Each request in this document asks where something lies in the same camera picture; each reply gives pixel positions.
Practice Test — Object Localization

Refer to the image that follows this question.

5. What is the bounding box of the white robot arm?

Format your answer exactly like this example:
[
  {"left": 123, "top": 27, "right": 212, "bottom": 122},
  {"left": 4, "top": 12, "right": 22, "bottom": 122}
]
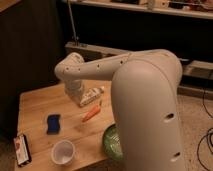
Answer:
[{"left": 55, "top": 49, "right": 186, "bottom": 171}]

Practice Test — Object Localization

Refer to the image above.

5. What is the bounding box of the white ceramic cup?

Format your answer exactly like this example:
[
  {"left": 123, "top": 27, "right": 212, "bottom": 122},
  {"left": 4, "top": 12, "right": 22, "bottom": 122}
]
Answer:
[{"left": 51, "top": 140, "right": 75, "bottom": 165}]

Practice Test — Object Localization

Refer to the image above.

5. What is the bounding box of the white tube package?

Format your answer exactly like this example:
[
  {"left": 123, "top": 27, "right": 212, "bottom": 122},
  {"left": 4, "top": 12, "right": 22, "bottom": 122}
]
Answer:
[{"left": 79, "top": 86, "right": 104, "bottom": 107}]

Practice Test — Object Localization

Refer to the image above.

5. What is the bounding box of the orange carrot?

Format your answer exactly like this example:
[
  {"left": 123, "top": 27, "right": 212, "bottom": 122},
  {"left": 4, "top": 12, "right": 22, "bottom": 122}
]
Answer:
[{"left": 82, "top": 105, "right": 101, "bottom": 122}]

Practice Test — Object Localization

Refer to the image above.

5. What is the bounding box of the blue sponge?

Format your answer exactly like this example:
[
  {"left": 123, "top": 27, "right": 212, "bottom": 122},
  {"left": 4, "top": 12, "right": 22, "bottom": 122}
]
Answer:
[{"left": 47, "top": 114, "right": 60, "bottom": 135}]

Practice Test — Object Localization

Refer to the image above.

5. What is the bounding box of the wooden table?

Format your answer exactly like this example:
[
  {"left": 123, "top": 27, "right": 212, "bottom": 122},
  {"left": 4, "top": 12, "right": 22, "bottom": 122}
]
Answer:
[{"left": 15, "top": 81, "right": 122, "bottom": 171}]

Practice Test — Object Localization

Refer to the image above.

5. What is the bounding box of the green bowl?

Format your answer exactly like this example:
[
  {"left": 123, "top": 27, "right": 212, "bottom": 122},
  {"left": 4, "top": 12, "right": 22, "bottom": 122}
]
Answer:
[{"left": 102, "top": 124, "right": 123, "bottom": 162}]

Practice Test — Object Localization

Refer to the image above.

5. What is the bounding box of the black red snack package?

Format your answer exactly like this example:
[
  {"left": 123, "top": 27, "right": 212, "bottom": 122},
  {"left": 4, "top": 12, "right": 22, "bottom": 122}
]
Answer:
[{"left": 14, "top": 134, "right": 32, "bottom": 167}]

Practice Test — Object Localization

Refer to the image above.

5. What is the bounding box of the upper wooden shelf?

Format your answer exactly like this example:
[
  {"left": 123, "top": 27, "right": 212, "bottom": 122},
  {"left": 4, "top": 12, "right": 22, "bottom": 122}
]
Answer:
[{"left": 62, "top": 0, "right": 213, "bottom": 20}]

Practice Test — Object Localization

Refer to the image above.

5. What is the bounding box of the metal shelf rail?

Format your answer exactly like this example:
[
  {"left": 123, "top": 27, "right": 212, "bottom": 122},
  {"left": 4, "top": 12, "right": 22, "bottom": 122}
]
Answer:
[{"left": 64, "top": 41, "right": 213, "bottom": 98}]

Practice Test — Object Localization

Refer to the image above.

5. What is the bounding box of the black cable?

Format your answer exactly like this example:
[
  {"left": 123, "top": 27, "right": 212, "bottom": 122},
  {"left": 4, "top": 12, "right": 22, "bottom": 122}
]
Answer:
[{"left": 196, "top": 71, "right": 213, "bottom": 171}]

